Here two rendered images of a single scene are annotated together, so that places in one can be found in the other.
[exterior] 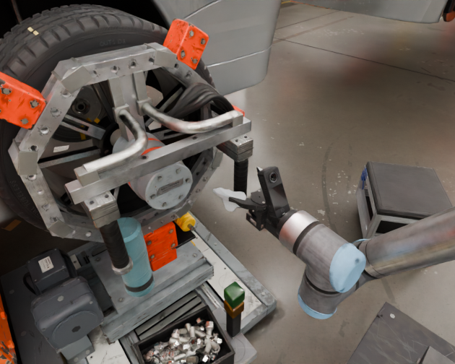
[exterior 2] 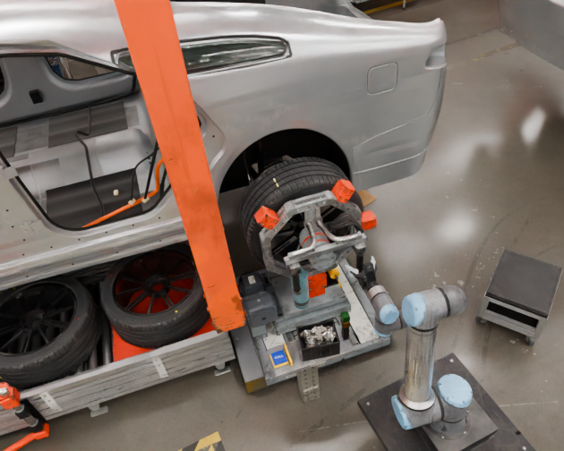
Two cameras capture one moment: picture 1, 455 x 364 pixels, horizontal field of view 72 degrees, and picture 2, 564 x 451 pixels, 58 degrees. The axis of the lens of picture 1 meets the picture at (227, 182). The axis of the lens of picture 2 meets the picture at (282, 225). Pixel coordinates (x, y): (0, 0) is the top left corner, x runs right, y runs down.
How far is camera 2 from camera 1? 1.82 m
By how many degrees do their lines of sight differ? 19
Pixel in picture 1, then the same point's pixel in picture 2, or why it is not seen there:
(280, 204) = (371, 280)
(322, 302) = (380, 327)
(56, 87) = (284, 215)
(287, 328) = (394, 359)
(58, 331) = (256, 317)
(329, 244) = (382, 302)
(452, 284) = (542, 365)
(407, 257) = not seen: hidden behind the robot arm
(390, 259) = not seen: hidden behind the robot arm
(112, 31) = (309, 186)
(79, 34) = (294, 190)
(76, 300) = (267, 302)
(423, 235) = not seen: hidden behind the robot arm
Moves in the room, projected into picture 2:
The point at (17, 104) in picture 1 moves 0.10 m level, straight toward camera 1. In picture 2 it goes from (269, 222) to (275, 235)
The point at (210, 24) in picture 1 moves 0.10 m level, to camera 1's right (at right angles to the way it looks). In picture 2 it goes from (372, 148) to (389, 150)
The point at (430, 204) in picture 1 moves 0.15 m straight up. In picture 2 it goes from (532, 298) to (539, 281)
